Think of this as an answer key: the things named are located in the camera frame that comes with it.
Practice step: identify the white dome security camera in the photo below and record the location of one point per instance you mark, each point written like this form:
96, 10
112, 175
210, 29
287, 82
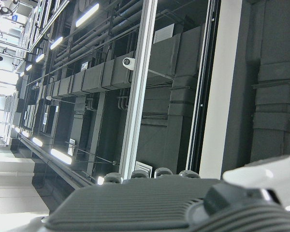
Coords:
128, 62

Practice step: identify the long ceiling light strip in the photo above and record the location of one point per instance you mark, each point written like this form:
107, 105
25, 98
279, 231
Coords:
24, 133
39, 58
56, 43
37, 141
61, 156
29, 67
87, 15

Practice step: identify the white air vent grille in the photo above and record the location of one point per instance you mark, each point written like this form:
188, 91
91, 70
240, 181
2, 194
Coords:
142, 166
163, 33

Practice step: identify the aluminium profile post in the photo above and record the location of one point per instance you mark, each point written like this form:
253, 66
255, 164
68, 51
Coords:
137, 96

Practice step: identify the grey ventilation duct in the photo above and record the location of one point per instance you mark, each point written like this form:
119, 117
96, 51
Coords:
275, 96
94, 77

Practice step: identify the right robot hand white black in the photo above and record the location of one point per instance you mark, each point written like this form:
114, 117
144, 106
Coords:
135, 205

